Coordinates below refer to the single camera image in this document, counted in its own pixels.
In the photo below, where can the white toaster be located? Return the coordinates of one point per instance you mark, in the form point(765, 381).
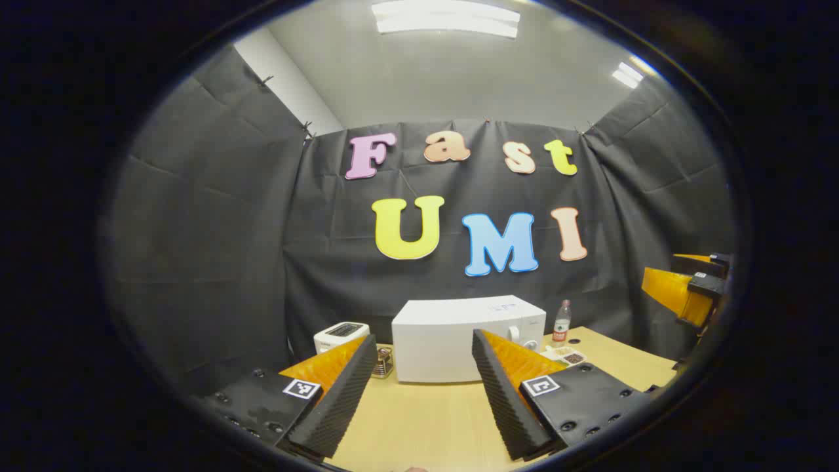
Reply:
point(337, 334)

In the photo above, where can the white divided plate of beans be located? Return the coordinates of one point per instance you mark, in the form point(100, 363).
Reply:
point(569, 356)

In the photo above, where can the black backdrop cloth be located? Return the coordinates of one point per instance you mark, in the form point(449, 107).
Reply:
point(262, 249)

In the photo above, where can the white microwave oven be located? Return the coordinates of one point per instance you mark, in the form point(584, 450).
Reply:
point(432, 341)

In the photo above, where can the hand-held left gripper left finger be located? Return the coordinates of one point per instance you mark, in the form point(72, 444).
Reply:
point(341, 400)

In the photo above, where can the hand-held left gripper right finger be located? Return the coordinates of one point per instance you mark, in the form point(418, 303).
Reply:
point(505, 400)

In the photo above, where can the large ceiling light panel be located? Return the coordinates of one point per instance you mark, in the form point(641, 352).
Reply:
point(446, 18)

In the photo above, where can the clear plastic water bottle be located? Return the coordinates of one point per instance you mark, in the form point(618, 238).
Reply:
point(561, 324)

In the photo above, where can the small ceiling light panel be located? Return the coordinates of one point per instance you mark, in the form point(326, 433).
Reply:
point(627, 75)

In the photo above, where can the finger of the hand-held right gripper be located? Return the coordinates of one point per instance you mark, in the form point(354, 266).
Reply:
point(675, 292)
point(701, 263)

